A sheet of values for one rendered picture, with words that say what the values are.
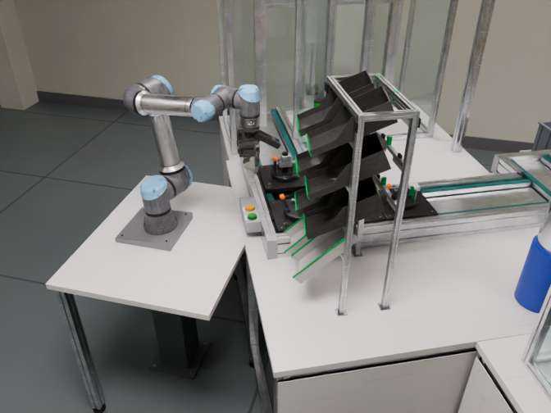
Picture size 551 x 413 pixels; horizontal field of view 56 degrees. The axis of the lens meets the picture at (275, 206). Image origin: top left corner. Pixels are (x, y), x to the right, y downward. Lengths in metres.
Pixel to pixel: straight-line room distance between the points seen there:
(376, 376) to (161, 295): 0.87
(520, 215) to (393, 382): 1.03
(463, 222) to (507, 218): 0.21
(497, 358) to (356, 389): 0.50
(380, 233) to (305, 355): 0.71
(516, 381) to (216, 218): 1.42
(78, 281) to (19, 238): 1.97
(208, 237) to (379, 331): 0.88
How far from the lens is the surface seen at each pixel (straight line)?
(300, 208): 1.88
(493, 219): 2.52
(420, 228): 2.35
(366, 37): 2.90
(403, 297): 2.09
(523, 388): 1.92
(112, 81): 5.98
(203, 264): 2.20
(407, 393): 2.10
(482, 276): 2.29
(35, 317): 3.47
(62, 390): 3.02
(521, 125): 5.28
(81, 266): 2.31
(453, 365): 2.06
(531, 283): 2.13
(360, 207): 1.72
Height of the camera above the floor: 2.26
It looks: 34 degrees down
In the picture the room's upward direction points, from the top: straight up
